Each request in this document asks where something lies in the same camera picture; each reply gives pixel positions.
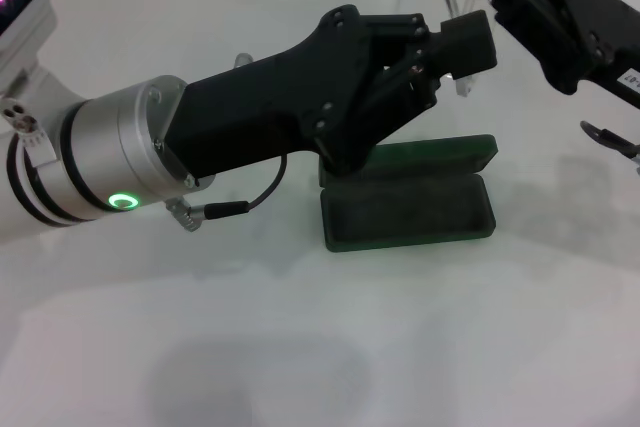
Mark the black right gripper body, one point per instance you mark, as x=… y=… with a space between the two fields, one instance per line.
x=615 y=42

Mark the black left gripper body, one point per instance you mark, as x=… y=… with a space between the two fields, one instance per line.
x=260 y=102

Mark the green glasses case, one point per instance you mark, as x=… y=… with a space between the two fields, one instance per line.
x=400 y=217

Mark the small silver left gripper stub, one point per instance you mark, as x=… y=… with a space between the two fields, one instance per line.
x=243 y=59

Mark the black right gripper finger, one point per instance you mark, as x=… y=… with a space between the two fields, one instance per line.
x=545 y=12

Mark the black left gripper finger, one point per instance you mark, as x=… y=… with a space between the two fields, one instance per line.
x=467 y=44
x=427 y=82

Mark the clear white glasses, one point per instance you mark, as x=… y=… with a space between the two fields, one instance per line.
x=466 y=88

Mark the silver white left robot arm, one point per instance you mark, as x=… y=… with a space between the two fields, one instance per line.
x=100 y=157

